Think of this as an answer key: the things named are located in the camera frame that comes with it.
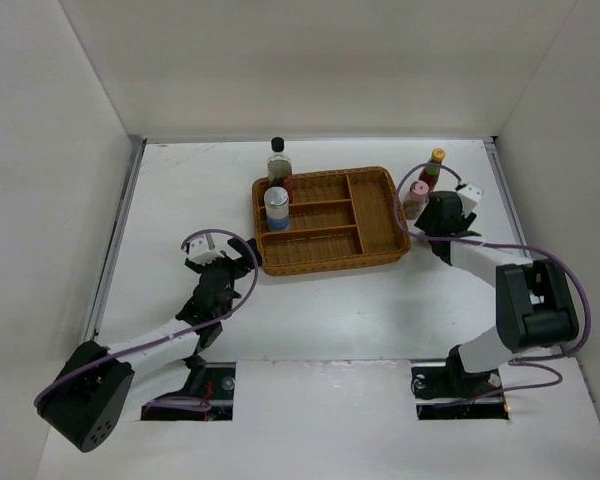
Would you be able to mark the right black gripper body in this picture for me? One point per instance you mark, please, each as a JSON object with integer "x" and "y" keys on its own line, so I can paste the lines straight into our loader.
{"x": 425, "y": 223}

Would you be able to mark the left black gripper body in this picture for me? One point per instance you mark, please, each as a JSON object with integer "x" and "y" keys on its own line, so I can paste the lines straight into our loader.
{"x": 234, "y": 269}

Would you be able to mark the pink lid spice bottle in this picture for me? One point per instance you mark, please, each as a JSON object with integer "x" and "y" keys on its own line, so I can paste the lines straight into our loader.
{"x": 416, "y": 200}

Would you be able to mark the silver lid spice jar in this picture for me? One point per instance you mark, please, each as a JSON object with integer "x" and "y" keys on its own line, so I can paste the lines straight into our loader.
{"x": 276, "y": 202}

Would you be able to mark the dark sauce bottle black cap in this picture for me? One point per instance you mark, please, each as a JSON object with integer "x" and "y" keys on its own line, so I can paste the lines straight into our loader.
{"x": 279, "y": 167}

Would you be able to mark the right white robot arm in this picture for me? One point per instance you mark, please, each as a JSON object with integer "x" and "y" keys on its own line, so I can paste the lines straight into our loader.
{"x": 533, "y": 303}

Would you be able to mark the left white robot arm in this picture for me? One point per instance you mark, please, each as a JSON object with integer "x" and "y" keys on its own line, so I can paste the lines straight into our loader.
{"x": 158, "y": 374}

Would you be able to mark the red sauce bottle yellow cap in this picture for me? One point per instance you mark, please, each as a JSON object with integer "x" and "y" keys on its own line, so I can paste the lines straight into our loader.
{"x": 430, "y": 174}

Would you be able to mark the brown wicker divided tray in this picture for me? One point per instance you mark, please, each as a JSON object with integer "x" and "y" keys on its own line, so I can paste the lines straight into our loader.
{"x": 339, "y": 220}

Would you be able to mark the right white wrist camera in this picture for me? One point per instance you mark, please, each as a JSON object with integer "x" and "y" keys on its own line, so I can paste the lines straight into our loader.
{"x": 470, "y": 195}

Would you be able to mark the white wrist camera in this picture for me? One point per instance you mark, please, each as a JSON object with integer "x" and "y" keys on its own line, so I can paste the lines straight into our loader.
{"x": 201, "y": 250}
{"x": 470, "y": 195}

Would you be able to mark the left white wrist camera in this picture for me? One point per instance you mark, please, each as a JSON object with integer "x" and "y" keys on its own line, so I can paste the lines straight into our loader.
{"x": 201, "y": 250}

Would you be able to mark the right metal table rail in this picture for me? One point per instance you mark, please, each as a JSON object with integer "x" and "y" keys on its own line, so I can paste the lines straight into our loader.
{"x": 503, "y": 187}

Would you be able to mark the metal table rail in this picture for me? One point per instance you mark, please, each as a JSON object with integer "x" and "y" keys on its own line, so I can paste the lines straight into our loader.
{"x": 503, "y": 187}
{"x": 95, "y": 313}

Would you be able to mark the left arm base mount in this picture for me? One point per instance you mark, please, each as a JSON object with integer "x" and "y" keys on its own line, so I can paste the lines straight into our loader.
{"x": 207, "y": 395}

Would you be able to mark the left metal table rail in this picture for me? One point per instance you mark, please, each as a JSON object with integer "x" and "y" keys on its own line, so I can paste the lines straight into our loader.
{"x": 95, "y": 313}

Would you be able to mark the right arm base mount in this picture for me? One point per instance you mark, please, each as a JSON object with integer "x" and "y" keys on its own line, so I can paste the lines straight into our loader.
{"x": 447, "y": 392}

